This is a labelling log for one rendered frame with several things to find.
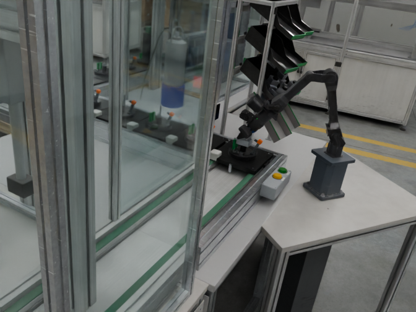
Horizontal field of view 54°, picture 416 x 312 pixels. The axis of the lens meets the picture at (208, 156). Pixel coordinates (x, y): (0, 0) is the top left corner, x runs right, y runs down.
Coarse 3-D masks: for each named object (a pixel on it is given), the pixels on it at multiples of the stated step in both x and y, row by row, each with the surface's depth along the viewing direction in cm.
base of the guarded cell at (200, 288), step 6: (198, 282) 134; (204, 282) 135; (198, 288) 132; (204, 288) 132; (192, 294) 130; (198, 294) 130; (186, 300) 127; (192, 300) 127; (198, 300) 131; (186, 306) 125; (192, 306) 127; (198, 306) 133
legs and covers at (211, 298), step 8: (248, 248) 164; (264, 248) 210; (272, 248) 209; (264, 256) 212; (264, 264) 214; (264, 272) 215; (256, 280) 220; (264, 280) 217; (256, 288) 222; (264, 288) 225; (208, 296) 138; (256, 296) 225; (208, 304) 140; (248, 304) 219; (256, 304) 219
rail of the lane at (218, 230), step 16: (272, 160) 199; (256, 176) 183; (240, 192) 169; (256, 192) 175; (224, 208) 157; (240, 208) 161; (208, 224) 147; (224, 224) 149; (208, 240) 139; (224, 240) 155; (208, 256) 144
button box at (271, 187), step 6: (276, 168) 192; (282, 174) 188; (288, 174) 189; (270, 180) 181; (276, 180) 182; (282, 180) 182; (288, 180) 192; (264, 186) 177; (270, 186) 176; (276, 186) 177; (282, 186) 184; (264, 192) 178; (270, 192) 177; (276, 192) 177; (270, 198) 178
